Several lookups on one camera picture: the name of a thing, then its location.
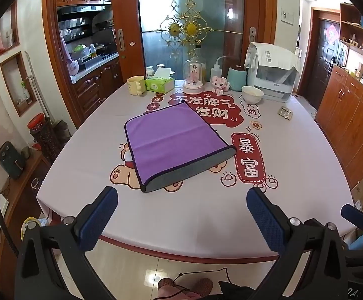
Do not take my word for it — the thin black cord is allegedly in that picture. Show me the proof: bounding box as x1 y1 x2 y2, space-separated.
171 267 232 290

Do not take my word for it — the red-lidded dark jar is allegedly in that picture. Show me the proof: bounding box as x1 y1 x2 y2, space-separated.
30 117 61 164

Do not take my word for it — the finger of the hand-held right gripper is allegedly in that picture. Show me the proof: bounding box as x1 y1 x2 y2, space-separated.
341 204 363 245

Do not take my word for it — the yellow tape roll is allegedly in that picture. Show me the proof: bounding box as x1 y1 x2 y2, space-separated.
21 216 40 242

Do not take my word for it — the white countertop appliance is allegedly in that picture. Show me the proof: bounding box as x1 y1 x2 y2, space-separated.
255 64 297 103

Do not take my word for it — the teal lidded container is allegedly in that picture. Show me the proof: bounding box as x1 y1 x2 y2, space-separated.
227 65 247 92

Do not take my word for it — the dark green air fryer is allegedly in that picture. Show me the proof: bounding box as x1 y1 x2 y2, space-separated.
0 141 26 180

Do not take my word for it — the wooden kitchen base cabinet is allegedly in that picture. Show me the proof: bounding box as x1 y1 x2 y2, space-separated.
72 57 124 118

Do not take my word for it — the clear squeeze bottle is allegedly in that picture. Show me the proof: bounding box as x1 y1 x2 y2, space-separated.
211 55 229 82

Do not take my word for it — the white bowl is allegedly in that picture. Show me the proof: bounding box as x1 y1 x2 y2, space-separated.
241 86 265 105

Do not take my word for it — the glass partition with gold ornament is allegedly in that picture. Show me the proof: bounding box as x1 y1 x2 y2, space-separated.
138 0 246 80

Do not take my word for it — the pink plush toy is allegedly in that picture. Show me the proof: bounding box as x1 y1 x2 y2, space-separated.
210 75 231 92

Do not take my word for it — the yellow mug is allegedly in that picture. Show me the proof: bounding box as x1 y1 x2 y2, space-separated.
127 75 146 97

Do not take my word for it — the printed white tablecloth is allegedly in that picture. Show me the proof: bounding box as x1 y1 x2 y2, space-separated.
36 79 355 257

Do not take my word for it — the purple and grey towel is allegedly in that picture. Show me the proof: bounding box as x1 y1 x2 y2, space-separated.
124 101 237 193

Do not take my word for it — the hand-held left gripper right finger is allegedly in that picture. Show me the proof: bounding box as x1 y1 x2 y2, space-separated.
246 187 351 300

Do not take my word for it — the red lidded jar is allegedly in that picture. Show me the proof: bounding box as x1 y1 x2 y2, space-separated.
28 112 46 132

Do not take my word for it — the pink hanging cloth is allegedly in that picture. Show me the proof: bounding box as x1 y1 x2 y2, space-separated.
59 34 79 76

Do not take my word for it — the glass dome with pink flower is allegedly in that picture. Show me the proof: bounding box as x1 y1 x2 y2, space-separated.
182 57 204 94

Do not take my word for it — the mop pole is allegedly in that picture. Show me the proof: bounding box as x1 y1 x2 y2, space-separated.
25 51 52 124

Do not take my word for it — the green tissue box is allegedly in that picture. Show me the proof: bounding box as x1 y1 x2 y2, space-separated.
145 69 175 94

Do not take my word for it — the white wall switch panel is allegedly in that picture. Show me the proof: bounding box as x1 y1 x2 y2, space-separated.
280 7 295 26

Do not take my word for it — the wooden shelf cabinet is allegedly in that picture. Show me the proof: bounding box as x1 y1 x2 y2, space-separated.
314 3 363 190

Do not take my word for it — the wooden side cabinet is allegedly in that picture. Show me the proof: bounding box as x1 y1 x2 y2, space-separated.
0 150 52 291

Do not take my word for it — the dark wooden door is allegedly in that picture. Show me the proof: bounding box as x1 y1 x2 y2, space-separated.
302 8 341 111

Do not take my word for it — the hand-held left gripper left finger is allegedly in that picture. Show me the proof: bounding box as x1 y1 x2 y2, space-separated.
14 186 119 300

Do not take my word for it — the silver blister pack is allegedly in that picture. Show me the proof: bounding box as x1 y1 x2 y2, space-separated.
278 106 294 120

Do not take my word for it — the white appliance cover cloth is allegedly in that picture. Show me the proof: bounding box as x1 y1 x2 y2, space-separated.
245 41 302 76

